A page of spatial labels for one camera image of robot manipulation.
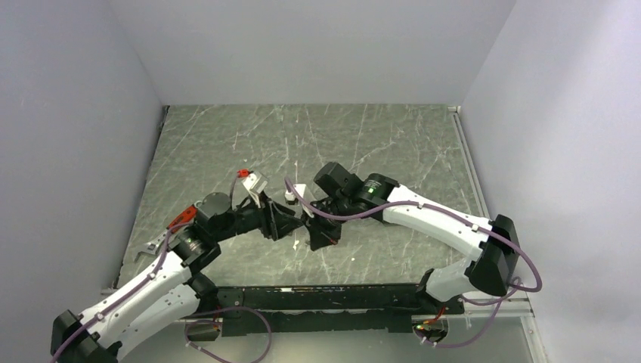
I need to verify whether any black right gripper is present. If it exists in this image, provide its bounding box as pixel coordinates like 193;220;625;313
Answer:
300;195;354;252

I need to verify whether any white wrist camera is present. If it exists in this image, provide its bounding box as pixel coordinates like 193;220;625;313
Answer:
284;184;314;218
237;169;268;208

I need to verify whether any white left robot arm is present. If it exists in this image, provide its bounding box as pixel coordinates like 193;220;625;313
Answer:
51;192;312;362

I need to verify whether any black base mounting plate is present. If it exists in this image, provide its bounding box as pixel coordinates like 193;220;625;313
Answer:
187;283;464;337

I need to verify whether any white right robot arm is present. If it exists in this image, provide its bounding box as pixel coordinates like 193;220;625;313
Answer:
286;162;520;314

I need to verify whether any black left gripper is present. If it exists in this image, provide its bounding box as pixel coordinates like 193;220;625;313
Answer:
213;189;302;243

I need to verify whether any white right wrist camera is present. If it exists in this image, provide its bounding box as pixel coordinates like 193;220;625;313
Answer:
284;184;314;218

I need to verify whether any adjustable wrench red handle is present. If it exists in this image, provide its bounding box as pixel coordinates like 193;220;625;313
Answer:
134;201;204;264

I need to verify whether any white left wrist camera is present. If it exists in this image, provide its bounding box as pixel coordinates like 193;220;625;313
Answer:
237;169;268;208

